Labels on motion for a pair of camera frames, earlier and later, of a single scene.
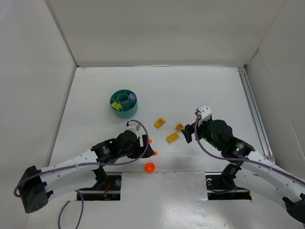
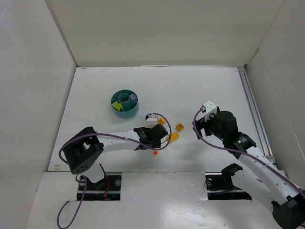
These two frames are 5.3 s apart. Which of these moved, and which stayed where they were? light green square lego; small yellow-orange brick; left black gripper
Moved: left black gripper
Stayed: light green square lego; small yellow-orange brick
